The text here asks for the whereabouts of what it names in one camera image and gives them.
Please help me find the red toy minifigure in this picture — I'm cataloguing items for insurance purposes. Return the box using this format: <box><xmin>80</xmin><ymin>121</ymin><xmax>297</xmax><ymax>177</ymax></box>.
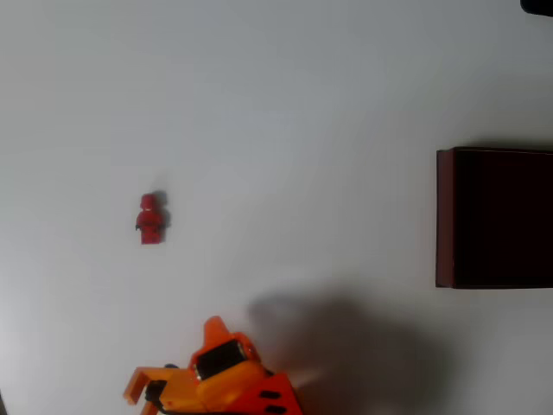
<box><xmin>134</xmin><ymin>192</ymin><xmax>168</xmax><ymax>246</ymax></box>

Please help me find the dark red open box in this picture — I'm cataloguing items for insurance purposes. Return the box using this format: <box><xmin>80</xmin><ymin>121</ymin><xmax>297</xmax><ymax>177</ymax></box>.
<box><xmin>435</xmin><ymin>145</ymin><xmax>553</xmax><ymax>290</ymax></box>

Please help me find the black object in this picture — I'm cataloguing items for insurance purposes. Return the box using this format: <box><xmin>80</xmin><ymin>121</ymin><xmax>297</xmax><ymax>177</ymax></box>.
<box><xmin>520</xmin><ymin>0</ymin><xmax>553</xmax><ymax>17</ymax></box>

